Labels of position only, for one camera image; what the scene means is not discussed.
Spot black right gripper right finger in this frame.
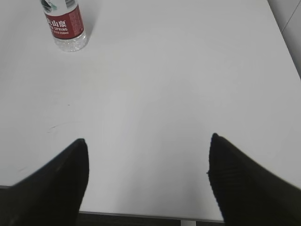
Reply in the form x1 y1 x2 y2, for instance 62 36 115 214
207 133 301 226

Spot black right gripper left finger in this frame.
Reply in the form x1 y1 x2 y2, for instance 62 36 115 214
0 138 89 226

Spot clear water bottle red label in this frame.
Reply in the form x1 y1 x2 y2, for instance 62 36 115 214
40 0 87 52

